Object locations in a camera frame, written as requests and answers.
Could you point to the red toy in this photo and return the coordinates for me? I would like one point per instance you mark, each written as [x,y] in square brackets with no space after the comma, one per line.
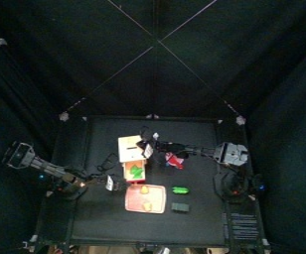
[175,161]

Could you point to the orange box with green toy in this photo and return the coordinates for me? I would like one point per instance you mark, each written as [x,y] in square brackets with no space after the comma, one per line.
[135,172]

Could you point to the dark grey block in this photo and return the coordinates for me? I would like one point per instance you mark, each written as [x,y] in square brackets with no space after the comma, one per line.
[180,207]

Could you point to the cream toy box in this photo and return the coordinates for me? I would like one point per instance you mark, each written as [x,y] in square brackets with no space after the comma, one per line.
[131,149]

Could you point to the yellow toy corn piece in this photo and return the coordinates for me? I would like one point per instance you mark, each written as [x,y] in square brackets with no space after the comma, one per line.
[144,189]
[148,206]

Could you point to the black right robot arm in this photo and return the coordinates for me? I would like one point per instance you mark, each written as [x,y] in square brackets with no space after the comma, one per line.
[231,155]

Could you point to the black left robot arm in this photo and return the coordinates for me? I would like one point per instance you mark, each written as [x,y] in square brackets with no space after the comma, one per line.
[45,167]

